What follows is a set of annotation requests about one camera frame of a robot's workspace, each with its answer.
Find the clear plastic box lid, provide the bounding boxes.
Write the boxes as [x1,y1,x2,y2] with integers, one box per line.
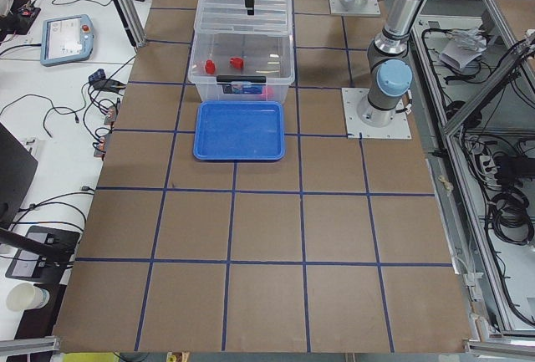
[195,0,292,36]

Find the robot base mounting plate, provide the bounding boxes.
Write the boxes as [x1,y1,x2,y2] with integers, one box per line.
[329,0,381,18]
[341,88,412,140]

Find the clear plastic storage box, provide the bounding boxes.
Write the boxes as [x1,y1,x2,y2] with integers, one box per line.
[188,33,295,104]

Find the blue plastic tray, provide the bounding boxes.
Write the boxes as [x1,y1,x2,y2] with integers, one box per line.
[193,100,286,161]

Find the blue teach pendant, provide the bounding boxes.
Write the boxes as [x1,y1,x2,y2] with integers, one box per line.
[40,14,94,67]

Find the black monitor stand base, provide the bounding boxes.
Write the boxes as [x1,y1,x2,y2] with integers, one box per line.
[1,225,80,283]

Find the white paper cup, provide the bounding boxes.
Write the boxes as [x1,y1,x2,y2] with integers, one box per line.
[6,283,50,312]

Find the black box latch handle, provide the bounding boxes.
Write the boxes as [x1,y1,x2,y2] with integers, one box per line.
[216,75,267,84]

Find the aluminium frame post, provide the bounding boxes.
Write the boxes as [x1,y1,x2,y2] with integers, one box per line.
[112,0,146,48]

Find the black cable bundle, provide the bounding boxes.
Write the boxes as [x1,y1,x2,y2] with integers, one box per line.
[487,186,530,246]

